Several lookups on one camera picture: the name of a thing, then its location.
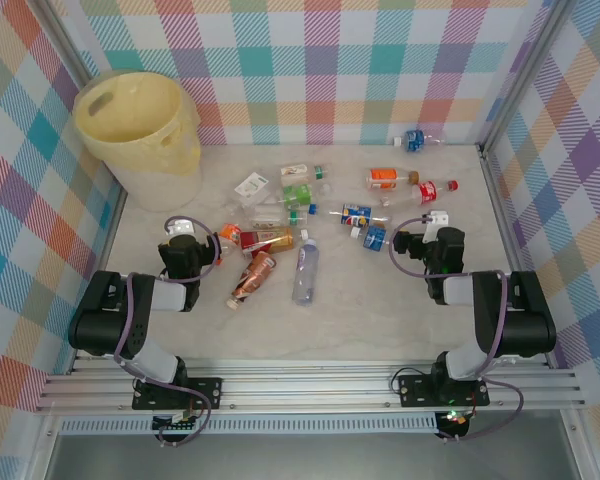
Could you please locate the blue label bottle white cap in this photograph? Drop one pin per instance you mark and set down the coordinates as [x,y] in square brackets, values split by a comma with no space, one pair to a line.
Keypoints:
[375,239]
[414,140]

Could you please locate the copper brown drink bottle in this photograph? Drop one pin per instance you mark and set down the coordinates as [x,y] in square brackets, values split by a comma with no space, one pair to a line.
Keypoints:
[255,272]

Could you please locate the Pepsi blue label bottle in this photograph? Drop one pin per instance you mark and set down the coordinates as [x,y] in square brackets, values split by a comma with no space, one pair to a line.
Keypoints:
[356,212]

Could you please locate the red cola bottle red cap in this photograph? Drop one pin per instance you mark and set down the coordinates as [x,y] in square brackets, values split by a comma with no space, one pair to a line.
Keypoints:
[428,193]

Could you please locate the amber tea bottle red label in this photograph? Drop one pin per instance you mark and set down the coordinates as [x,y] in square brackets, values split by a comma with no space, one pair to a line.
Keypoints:
[270,240]

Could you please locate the orange label bottle brown cap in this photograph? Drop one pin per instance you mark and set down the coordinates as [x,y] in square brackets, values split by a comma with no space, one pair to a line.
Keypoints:
[383,175]

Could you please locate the clear bottle white square label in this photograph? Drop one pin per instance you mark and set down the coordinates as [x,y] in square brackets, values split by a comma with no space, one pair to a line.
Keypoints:
[252,185]

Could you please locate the clear bottle green neck band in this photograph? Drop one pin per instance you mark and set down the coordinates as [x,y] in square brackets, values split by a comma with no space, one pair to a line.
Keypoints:
[296,216]

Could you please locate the clear purple tinted water bottle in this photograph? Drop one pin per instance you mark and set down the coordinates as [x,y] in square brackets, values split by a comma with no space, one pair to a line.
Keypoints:
[306,270]

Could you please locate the clear bottle green label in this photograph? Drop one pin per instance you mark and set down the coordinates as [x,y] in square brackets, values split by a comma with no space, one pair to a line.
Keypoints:
[300,192]

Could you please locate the clear bottle bird label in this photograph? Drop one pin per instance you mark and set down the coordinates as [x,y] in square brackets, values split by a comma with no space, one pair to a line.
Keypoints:
[294,171]

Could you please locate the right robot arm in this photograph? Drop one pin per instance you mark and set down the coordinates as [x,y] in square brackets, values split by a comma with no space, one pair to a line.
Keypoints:
[525,320]

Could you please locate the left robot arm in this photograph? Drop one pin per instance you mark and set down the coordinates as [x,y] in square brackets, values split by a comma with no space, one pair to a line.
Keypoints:
[105,320]

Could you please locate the beige round waste bin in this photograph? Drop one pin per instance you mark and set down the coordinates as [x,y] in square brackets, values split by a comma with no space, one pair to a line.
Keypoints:
[165,192]

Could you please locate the left circuit board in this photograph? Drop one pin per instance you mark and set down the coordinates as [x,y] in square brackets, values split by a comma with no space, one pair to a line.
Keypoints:
[175,425]

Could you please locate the circuit board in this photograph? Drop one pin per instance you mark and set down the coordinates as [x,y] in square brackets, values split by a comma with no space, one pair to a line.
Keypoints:
[455,420]
[175,425]

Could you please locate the right circuit board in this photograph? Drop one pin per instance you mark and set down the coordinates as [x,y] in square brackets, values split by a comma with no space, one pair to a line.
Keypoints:
[455,420]

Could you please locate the grey metal sheet panel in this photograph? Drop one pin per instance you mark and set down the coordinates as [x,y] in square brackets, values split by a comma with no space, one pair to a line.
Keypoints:
[305,457]

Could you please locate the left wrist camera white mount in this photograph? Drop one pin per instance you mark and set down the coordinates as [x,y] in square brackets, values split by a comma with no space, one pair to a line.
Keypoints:
[181,226]

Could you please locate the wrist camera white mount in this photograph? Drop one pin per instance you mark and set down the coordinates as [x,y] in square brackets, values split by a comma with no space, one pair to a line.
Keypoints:
[181,226]
[437,219]

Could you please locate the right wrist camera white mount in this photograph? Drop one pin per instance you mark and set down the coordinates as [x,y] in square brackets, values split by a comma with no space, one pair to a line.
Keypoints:
[437,219]

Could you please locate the right aluminium side rail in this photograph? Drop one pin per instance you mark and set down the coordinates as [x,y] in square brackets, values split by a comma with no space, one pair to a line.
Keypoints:
[500,220]

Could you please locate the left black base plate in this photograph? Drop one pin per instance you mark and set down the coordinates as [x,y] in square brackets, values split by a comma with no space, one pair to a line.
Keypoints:
[207,392]

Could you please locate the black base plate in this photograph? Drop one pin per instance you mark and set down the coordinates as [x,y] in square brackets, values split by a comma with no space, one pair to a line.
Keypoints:
[412,390]
[207,392]

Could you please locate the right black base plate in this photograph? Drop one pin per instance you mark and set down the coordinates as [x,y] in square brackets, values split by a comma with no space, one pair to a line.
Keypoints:
[412,390]

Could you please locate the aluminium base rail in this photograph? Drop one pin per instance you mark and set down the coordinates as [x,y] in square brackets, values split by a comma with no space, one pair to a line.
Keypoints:
[305,387]

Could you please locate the right aluminium frame post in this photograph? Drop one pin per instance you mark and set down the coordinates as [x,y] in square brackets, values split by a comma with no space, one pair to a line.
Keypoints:
[525,75]

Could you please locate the aluminium frame post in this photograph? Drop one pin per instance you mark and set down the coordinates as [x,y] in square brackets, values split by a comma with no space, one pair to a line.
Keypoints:
[525,75]
[65,35]

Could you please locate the left aluminium frame post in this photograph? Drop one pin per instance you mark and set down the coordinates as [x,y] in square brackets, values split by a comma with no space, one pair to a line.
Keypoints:
[65,35]

